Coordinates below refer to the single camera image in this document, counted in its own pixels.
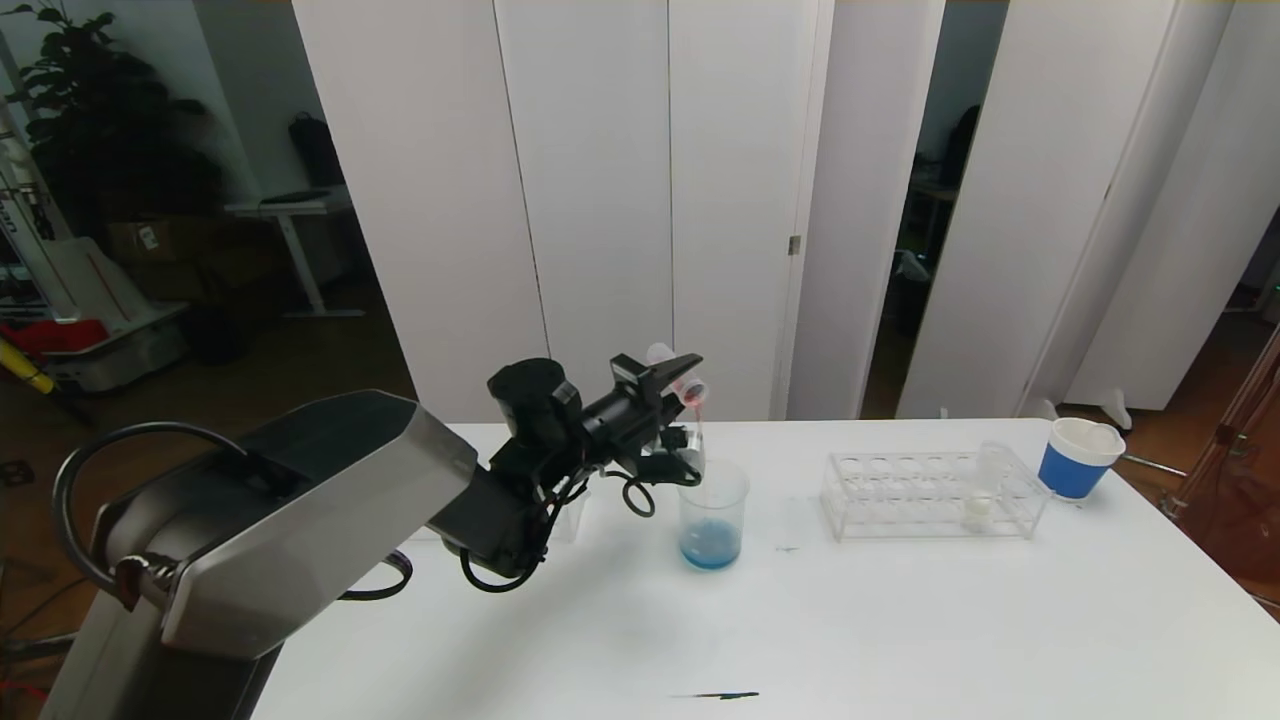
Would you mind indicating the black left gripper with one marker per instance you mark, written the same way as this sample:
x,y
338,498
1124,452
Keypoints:
x,y
634,379

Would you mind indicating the test tube with red pigment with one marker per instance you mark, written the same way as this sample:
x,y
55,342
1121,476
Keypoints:
x,y
690,388
1100,432

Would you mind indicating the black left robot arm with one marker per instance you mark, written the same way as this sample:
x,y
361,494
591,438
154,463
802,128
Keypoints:
x,y
300,520

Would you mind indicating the clear plastic beaker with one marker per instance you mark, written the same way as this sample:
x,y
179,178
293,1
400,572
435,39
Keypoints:
x,y
712,520

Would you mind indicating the test tube with cream pigment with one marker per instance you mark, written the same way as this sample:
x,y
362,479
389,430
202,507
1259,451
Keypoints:
x,y
980,510

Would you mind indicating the white office desk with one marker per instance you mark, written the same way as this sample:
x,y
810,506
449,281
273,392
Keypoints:
x,y
300,207

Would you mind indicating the blue and white cup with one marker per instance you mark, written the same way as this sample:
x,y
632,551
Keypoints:
x,y
1070,472

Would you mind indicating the black backpack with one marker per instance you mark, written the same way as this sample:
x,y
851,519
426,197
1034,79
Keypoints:
x,y
318,150

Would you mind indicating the brown cardboard box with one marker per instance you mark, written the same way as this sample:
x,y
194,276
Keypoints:
x,y
160,240

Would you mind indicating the white machine base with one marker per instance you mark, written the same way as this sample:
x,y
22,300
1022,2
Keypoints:
x,y
120,350

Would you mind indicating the dark green potted plant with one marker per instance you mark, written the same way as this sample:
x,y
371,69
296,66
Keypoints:
x,y
100,110

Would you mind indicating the dark floor socket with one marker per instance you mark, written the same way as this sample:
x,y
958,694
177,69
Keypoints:
x,y
15,470

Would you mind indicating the grey metal chair leg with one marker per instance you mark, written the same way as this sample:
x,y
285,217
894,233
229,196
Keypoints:
x,y
35,645

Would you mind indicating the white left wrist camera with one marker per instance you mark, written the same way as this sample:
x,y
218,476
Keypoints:
x,y
680,450

